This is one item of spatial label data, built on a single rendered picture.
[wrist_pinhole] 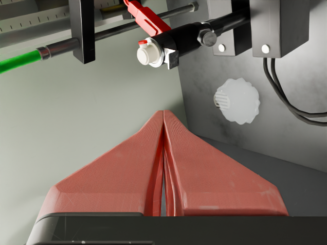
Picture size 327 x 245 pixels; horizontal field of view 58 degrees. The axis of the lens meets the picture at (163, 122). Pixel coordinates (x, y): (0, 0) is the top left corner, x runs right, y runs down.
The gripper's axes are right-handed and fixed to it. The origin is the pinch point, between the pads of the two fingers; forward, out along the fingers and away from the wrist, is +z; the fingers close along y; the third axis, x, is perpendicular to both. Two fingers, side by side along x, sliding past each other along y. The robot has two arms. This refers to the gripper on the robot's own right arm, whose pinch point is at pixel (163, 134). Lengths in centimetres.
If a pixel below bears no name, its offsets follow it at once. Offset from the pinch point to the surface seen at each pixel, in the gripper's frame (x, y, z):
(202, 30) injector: 2.0, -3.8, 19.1
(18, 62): 8.1, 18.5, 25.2
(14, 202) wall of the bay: 32.3, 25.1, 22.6
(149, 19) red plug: 1.2, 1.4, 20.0
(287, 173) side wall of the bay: 33, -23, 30
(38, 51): 7.7, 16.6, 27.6
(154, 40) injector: 1.9, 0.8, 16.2
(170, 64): 3.2, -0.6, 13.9
